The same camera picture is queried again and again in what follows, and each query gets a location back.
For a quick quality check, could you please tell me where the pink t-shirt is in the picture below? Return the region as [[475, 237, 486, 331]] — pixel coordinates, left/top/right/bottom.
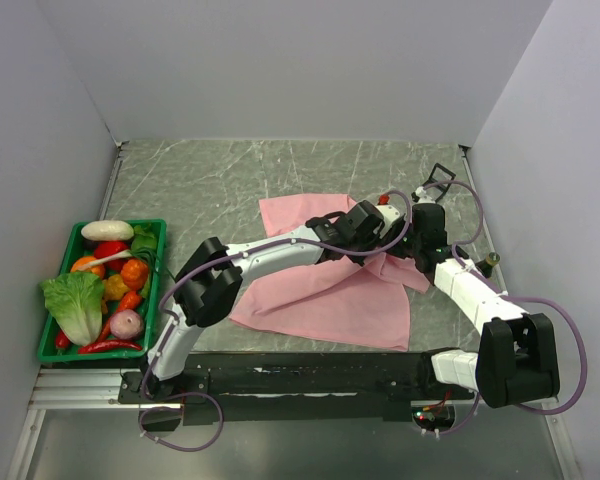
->
[[228, 192, 431, 352]]

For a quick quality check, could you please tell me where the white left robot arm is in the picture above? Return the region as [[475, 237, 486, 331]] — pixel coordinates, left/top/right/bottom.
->
[[140, 201, 409, 402]]

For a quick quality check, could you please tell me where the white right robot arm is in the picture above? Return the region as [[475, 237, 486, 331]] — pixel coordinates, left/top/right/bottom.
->
[[378, 203, 560, 408]]

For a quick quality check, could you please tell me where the black brooch box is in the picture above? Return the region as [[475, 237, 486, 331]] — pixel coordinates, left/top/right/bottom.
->
[[422, 163, 456, 203]]

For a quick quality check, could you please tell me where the green glass bottle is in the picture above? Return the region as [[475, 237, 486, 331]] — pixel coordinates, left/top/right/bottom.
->
[[476, 251, 501, 279]]

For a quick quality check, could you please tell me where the orange carrot toy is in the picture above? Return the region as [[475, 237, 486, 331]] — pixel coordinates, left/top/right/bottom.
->
[[97, 259, 150, 341]]

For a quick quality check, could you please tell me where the purple onion toy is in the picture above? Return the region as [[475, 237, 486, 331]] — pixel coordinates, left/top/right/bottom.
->
[[109, 309, 144, 340]]

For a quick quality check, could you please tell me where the yellow pepper toy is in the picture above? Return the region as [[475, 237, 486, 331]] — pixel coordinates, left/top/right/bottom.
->
[[103, 274, 130, 302]]

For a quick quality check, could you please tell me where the red tomato toy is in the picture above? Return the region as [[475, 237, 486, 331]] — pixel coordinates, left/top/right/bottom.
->
[[93, 241, 129, 272]]

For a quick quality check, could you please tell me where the white radish toy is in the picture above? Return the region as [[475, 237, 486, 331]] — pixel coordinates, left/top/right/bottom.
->
[[81, 220, 134, 241]]

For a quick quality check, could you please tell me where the green plastic crate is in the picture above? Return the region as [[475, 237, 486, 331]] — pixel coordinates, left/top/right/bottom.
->
[[38, 219, 167, 364]]

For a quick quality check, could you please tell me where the orange fruit toy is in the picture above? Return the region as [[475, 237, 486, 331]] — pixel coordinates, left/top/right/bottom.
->
[[70, 256, 106, 279]]

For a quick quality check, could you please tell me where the green lettuce toy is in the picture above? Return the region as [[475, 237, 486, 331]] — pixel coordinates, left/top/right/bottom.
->
[[40, 271, 104, 346]]

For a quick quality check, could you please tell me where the red chili pepper toy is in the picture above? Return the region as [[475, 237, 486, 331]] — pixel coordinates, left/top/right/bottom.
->
[[55, 331, 142, 355]]

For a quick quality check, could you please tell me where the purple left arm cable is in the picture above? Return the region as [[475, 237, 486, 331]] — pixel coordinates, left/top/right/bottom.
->
[[138, 188, 414, 455]]

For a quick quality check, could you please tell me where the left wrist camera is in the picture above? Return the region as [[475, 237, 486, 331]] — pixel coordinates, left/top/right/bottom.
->
[[376, 194, 404, 237]]

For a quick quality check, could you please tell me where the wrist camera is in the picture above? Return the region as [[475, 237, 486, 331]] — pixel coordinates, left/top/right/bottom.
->
[[411, 185, 439, 204], [376, 194, 404, 237]]

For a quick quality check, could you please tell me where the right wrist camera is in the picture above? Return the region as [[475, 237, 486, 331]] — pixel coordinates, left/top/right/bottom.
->
[[411, 185, 439, 204]]

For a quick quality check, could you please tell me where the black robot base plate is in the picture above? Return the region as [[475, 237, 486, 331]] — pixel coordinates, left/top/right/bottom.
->
[[118, 352, 474, 431]]

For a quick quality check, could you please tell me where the aluminium table edge rail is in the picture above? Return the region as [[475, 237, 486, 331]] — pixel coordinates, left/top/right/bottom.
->
[[98, 141, 129, 220]]

